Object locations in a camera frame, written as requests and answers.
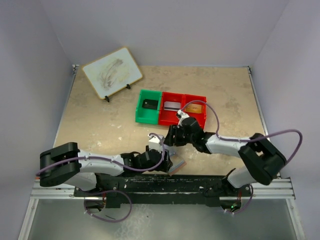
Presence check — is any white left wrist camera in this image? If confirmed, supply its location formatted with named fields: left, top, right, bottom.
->
left=148, top=133, right=164, bottom=153

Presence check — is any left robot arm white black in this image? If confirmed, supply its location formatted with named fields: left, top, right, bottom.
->
left=36, top=142, right=174, bottom=196

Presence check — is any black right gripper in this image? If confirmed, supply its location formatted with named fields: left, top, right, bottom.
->
left=162, top=124, right=195, bottom=147

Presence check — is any red bin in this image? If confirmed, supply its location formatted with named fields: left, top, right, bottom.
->
left=182, top=94, right=207, bottom=129
left=158, top=92, right=184, bottom=126

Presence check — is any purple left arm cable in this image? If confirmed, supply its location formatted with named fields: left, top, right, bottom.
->
left=36, top=132, right=166, bottom=178

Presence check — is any aluminium corner rail right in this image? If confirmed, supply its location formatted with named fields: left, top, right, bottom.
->
left=246, top=66, right=269, bottom=136

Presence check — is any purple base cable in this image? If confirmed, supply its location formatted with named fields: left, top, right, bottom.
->
left=223, top=184, right=254, bottom=216
left=83, top=187, right=133, bottom=222

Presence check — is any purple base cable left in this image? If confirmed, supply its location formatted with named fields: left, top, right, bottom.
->
left=83, top=187, right=133, bottom=222

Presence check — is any black card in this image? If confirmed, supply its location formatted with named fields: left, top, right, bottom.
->
left=142, top=99, right=159, bottom=110

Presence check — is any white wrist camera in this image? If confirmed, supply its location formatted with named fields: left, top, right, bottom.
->
left=148, top=133, right=164, bottom=153
left=176, top=109, right=190, bottom=126

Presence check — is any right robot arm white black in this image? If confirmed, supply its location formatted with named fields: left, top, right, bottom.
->
left=164, top=117, right=287, bottom=196

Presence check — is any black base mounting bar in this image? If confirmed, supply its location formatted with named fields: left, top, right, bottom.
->
left=74, top=174, right=251, bottom=209

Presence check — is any red bin middle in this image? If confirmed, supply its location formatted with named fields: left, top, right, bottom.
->
left=158, top=92, right=184, bottom=126

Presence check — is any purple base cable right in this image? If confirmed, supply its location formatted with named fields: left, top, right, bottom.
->
left=223, top=184, right=254, bottom=216

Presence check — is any white board wooden frame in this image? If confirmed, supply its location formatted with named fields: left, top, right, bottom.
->
left=81, top=47, right=143, bottom=100

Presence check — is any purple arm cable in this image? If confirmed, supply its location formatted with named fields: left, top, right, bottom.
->
left=179, top=99, right=303, bottom=163
left=36, top=132, right=166, bottom=178

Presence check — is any gold card in bin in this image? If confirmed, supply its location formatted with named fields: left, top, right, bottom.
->
left=184, top=103, right=203, bottom=114

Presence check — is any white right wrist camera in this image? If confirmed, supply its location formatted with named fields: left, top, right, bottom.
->
left=176, top=109, right=190, bottom=126

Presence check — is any brown leather card holder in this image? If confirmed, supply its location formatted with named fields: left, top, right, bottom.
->
left=167, top=152, right=187, bottom=176

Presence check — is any aluminium front frame rail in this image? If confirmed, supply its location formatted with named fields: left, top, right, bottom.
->
left=30, top=178, right=296, bottom=200

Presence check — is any green plastic bin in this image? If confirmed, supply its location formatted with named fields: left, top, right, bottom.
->
left=135, top=89, right=162, bottom=125

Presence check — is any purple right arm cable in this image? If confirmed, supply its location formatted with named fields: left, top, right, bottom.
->
left=179, top=99, right=303, bottom=163

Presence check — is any red bin right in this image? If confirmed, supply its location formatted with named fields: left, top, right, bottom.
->
left=182, top=94, right=207, bottom=129

